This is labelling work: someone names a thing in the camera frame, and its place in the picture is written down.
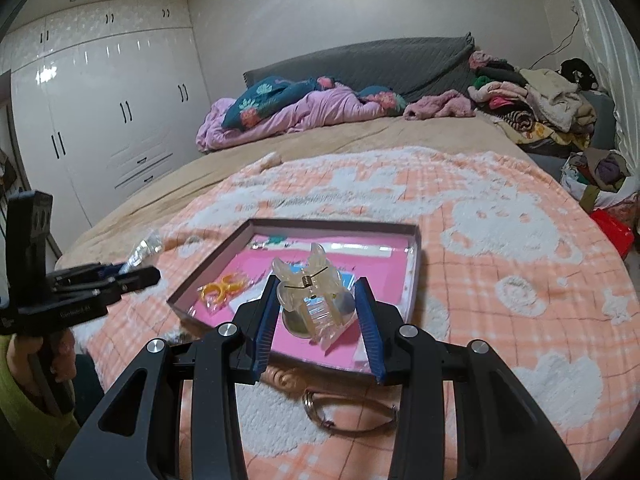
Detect peach beaded bracelet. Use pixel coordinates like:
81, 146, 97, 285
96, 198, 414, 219
261, 363, 309, 394

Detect yellow rings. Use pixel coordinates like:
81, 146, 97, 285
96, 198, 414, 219
196, 271, 254, 309

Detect translucent small hair claw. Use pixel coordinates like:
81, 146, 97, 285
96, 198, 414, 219
271, 242, 357, 354

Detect silver jewelry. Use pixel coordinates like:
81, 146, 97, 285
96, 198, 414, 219
119, 230, 164, 274

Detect green sleeve forearm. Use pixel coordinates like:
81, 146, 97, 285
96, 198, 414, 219
1, 336, 80, 462

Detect person's left hand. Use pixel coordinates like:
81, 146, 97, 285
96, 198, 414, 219
6, 328, 77, 396

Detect beige bed sheet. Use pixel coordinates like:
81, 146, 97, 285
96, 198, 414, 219
54, 118, 532, 270

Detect white earring card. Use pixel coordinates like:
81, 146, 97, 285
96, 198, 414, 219
228, 276, 269, 312

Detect dark shallow cardboard box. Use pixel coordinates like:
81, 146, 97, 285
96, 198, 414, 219
166, 218, 421, 377

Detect small white packet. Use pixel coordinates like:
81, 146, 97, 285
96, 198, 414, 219
352, 338, 369, 370

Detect orange plaid cloud blanket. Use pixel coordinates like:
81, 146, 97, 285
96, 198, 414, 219
79, 148, 639, 476

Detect white wardrobe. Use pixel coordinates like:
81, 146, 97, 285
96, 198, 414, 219
1, 0, 209, 250

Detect red plastic object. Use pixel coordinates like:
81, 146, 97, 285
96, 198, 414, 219
589, 209, 634, 259

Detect purple floral duvet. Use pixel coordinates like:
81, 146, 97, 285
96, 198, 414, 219
195, 76, 407, 153

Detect bag of clothes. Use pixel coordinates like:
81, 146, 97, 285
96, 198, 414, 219
561, 148, 639, 212

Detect pile of folded clothes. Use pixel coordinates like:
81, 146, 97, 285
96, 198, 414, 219
468, 50, 598, 157

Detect pink fuzzy garment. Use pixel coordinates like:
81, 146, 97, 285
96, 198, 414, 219
404, 90, 475, 120

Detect grey padded headboard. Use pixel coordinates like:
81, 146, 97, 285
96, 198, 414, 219
243, 34, 475, 103

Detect black bag by curtain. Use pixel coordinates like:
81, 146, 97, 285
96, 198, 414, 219
560, 58, 599, 91

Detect white striped curtain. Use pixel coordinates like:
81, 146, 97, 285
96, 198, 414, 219
574, 0, 640, 170

